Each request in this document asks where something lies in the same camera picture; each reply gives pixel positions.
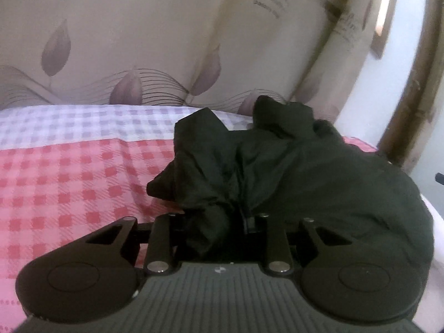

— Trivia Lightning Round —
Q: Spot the black large garment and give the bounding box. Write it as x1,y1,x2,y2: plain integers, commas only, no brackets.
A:
147,96,433,278

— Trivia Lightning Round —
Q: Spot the pink white checkered bedsheet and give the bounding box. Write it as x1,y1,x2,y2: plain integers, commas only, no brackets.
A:
0,104,444,333

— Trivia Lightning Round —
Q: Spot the cream leaf-print curtain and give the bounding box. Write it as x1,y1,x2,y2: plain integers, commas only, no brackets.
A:
1,0,381,121

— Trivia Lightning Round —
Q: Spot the brown wooden door frame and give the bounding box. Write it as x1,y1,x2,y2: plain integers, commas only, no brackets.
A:
378,0,443,173

